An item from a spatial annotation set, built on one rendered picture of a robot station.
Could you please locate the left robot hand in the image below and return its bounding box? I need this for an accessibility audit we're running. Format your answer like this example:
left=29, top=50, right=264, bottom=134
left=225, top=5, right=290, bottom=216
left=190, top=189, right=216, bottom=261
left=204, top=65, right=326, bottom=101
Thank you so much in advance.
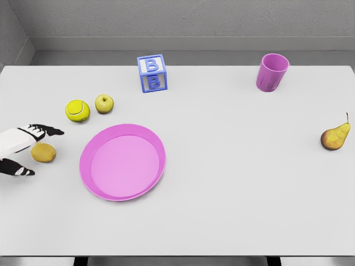
left=0, top=124, right=65, bottom=177

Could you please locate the yellow lemon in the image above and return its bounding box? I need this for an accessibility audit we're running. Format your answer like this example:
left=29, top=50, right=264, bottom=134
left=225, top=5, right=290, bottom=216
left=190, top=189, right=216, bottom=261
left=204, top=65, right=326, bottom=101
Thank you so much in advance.
left=30, top=142, right=57, bottom=163

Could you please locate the pink plate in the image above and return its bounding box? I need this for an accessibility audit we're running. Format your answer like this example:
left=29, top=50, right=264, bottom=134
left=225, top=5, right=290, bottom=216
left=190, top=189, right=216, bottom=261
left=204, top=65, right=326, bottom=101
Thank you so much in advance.
left=79, top=123, right=167, bottom=202

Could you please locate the yellow tennis ball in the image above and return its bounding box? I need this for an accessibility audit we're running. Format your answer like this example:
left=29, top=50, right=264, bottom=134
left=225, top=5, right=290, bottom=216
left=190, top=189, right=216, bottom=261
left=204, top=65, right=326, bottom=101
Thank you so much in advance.
left=65, top=99, right=91, bottom=124

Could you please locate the green apple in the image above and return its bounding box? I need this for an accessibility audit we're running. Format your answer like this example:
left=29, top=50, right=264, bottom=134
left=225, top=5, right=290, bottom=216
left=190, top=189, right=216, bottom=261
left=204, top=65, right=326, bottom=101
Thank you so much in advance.
left=94, top=94, right=115, bottom=114

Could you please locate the blue letter block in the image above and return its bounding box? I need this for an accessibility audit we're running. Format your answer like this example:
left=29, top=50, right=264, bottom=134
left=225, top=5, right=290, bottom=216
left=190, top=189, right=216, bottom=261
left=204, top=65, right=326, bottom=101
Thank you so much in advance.
left=136, top=54, right=169, bottom=94

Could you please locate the pink ribbed cup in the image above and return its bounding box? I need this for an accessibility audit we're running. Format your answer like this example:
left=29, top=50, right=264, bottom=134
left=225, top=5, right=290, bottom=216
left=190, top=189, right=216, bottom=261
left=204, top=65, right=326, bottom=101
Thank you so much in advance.
left=256, top=53, right=290, bottom=93

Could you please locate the yellow-brown pear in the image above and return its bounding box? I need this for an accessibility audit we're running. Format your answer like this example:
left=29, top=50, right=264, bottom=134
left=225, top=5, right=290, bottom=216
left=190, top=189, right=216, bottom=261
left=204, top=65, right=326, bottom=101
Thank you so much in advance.
left=321, top=112, right=352, bottom=151

